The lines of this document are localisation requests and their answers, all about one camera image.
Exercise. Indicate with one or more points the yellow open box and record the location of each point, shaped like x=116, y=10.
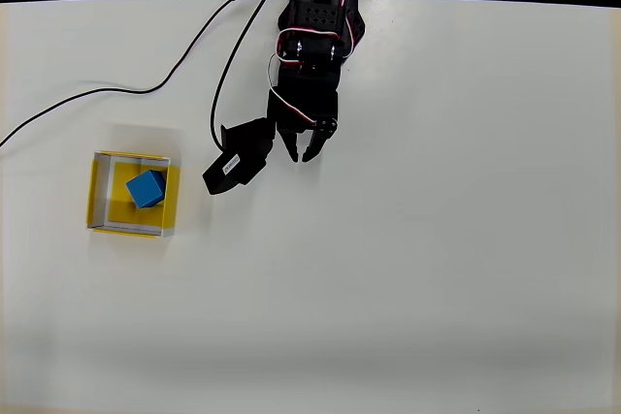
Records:
x=99, y=191

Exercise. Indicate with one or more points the blue rectangular block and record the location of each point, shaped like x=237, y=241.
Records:
x=145, y=188

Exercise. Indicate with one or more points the black webcam with white label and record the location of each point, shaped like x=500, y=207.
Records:
x=238, y=162

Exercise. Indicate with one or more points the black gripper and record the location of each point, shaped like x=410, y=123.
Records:
x=297, y=124

